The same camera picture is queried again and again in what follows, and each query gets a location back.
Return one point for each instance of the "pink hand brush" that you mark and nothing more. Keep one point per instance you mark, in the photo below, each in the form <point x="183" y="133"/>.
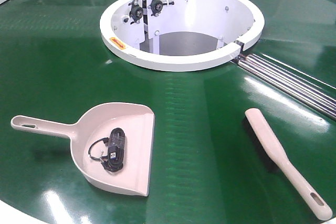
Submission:
<point x="275" y="151"/>

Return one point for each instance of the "steel rollers right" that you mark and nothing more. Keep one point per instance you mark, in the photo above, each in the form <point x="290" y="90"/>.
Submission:
<point x="299" y="88"/>

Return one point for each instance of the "green conveyor belt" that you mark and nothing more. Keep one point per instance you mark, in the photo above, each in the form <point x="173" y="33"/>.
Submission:
<point x="205" y="168"/>

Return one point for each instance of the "black bearing right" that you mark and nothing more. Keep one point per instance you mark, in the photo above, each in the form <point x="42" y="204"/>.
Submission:
<point x="156" y="6"/>

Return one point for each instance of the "black bearing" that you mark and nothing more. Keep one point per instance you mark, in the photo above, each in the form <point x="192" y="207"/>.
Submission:
<point x="136" y="12"/>
<point x="156" y="6"/>

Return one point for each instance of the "white central ring housing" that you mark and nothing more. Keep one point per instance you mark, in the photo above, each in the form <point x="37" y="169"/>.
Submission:
<point x="223" y="20"/>

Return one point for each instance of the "orange warning sticker front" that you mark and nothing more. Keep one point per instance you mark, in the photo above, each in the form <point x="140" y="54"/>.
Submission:
<point x="116" y="41"/>

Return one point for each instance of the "black bearing left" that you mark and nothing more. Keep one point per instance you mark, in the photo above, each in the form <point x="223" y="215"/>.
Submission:
<point x="136" y="12"/>

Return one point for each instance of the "pink plastic dustpan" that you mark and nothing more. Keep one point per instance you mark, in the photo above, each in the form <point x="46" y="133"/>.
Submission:
<point x="111" y="144"/>

